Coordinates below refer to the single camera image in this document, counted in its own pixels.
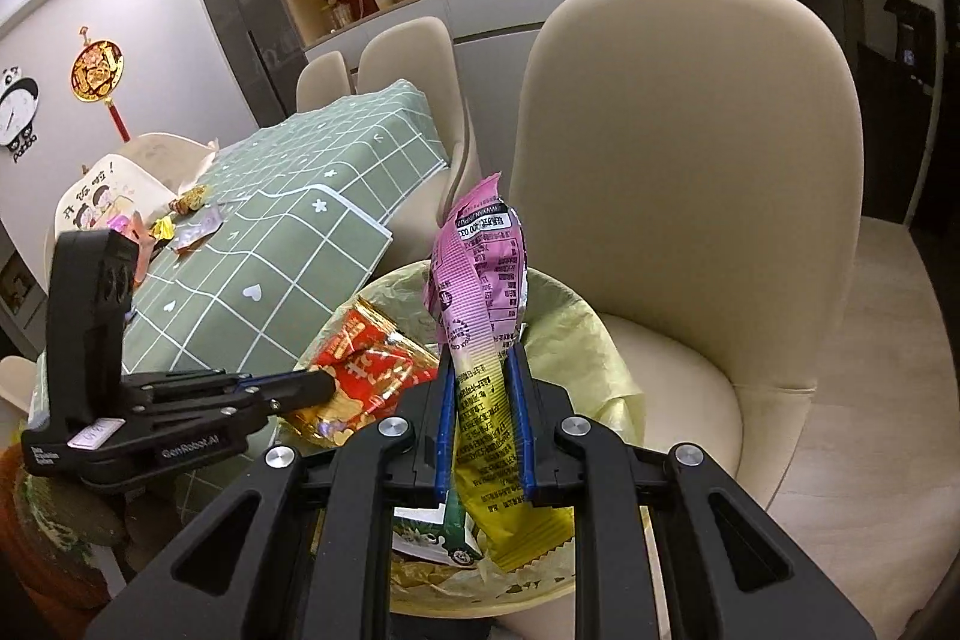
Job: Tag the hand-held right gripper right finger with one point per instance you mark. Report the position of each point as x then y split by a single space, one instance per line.
521 422

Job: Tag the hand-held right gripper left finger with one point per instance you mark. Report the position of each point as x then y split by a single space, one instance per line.
446 430

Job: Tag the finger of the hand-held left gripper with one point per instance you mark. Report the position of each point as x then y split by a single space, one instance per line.
300 389
187 383

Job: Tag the red gold snack packet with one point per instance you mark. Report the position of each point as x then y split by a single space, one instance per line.
367 370

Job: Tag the yellow plastic bin bag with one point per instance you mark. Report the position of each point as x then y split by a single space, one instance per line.
592 340

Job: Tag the pink yellow snack packet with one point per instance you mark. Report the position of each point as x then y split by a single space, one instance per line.
480 280

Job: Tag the beige dining chair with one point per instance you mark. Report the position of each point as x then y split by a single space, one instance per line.
322 81
675 160
409 59
13 385

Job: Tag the green white snack packet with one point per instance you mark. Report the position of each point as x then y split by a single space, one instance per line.
442 539

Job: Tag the small yellow wrapper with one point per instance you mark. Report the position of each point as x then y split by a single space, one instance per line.
161 229

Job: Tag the cartoon print food cover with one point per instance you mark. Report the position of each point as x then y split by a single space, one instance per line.
97 197

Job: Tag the candy wrappers on table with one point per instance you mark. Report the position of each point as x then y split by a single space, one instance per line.
199 233

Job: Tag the green checked tablecloth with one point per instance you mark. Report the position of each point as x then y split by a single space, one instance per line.
300 220

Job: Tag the red gold hanging ornament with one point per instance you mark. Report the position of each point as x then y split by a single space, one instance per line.
97 74

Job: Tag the white lower cabinet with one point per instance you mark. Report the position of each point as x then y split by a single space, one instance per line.
510 10

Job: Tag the black tall appliance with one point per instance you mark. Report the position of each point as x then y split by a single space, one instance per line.
911 36

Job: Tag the panda wall clock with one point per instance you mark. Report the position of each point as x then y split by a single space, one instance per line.
15 111

